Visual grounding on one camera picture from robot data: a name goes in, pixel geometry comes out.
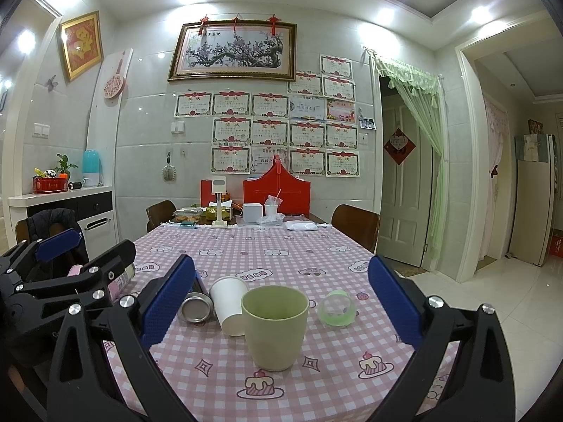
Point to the light green small cup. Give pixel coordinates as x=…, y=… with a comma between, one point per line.
x=337, y=309

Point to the white tissue box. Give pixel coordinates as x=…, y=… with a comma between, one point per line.
x=252, y=213

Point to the gold red framed picture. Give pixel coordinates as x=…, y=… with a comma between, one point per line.
x=80, y=44

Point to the plum blossom framed painting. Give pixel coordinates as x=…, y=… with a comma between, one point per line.
x=235, y=48

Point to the teal white humidifier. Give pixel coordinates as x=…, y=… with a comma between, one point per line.
x=91, y=169

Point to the black jacket on chair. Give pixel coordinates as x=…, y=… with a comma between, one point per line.
x=45, y=224

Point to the blue black metal can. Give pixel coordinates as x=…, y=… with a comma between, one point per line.
x=197, y=306

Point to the left brown chair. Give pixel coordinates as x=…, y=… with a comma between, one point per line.
x=161, y=212

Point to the beige green plastic cup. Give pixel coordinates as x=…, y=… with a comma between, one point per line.
x=275, y=321

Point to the white paper cup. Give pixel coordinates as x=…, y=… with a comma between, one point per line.
x=226, y=294

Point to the white interior door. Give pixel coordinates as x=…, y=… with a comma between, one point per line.
x=405, y=186

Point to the white refrigerator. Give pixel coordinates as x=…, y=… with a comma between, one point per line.
x=534, y=197

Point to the pink tumbler cup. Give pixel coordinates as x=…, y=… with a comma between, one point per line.
x=117, y=283

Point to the white desk lamp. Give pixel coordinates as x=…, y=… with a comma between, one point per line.
x=218, y=189

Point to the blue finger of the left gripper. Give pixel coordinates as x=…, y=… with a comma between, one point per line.
x=49, y=249

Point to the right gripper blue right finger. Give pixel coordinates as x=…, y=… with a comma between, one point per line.
x=402, y=301

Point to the red gift bag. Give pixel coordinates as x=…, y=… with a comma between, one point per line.
x=295, y=194

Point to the brown chair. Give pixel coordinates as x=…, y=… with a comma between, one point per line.
x=360, y=225
x=161, y=212

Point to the right brown chair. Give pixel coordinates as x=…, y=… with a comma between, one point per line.
x=360, y=225

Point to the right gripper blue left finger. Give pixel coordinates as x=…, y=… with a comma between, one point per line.
x=161, y=299

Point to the green door curtain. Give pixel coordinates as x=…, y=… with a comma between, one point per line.
x=422, y=94

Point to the red basket with plant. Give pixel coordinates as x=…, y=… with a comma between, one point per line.
x=53, y=180

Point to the pink checkered tablecloth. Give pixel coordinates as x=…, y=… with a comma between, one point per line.
x=351, y=355

